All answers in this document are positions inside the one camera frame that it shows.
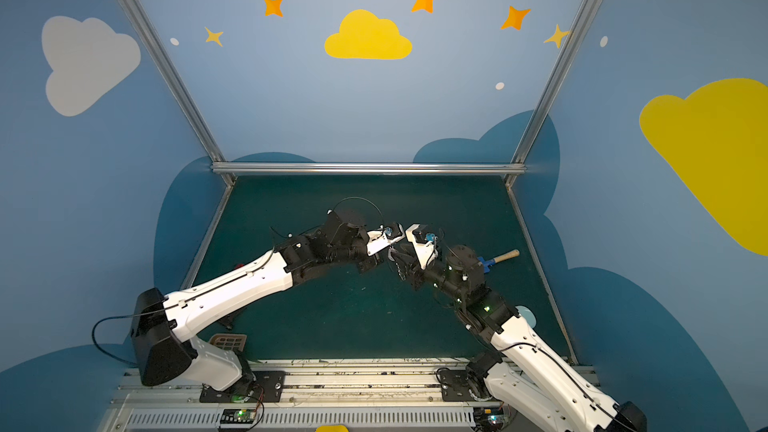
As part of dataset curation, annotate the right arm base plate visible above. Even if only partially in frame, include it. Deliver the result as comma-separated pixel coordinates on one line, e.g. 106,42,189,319
435,367,493,402

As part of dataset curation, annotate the left side frame bar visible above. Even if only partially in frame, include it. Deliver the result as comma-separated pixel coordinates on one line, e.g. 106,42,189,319
181,185,234,289

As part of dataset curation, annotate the brown slotted spatula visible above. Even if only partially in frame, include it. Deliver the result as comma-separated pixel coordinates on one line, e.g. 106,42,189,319
208,333,248,353

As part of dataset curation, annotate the yellow object bottom edge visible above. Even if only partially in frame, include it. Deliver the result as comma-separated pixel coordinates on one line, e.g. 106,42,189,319
315,425,349,432

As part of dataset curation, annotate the back aluminium frame bar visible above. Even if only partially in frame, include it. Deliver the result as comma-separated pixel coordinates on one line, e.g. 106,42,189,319
211,162,526,176

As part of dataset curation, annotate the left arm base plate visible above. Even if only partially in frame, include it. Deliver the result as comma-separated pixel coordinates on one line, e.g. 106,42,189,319
199,370,286,404

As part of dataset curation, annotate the right aluminium frame post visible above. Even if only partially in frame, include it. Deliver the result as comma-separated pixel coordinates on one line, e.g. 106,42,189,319
504,0,603,192

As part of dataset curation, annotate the aluminium mounting rail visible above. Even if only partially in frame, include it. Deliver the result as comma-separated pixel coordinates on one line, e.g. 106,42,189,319
108,357,469,409

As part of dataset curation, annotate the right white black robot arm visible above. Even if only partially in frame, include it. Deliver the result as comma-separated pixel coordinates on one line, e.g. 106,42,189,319
389,243,648,431

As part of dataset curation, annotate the aluminium frame post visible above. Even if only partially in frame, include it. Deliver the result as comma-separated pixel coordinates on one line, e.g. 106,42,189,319
117,0,225,163
504,0,603,192

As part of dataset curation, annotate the right side frame bar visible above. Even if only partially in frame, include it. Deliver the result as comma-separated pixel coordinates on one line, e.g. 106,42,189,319
505,182,579,365

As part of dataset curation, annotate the white slotted cable duct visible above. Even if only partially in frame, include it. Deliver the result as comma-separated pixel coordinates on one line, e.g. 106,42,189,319
117,407,474,431

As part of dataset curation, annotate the blue toy shovel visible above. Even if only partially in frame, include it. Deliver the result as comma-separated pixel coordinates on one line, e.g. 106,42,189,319
478,249,520,274

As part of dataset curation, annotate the left green circuit board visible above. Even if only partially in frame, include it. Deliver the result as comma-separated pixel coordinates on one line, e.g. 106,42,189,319
218,408,260,431

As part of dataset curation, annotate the right green circuit board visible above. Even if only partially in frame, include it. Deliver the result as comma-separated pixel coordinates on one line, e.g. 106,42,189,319
472,407,518,432

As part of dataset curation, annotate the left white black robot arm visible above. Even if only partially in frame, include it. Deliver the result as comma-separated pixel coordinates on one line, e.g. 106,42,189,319
125,208,402,396

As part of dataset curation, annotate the green circuit board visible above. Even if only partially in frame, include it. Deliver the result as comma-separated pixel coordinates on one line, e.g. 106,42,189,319
472,407,518,432
218,408,260,431

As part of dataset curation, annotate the left aluminium frame post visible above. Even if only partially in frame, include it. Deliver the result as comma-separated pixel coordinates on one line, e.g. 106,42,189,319
117,0,225,163

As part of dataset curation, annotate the light blue spatula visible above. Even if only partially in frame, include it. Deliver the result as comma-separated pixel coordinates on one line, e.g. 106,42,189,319
516,305,537,328

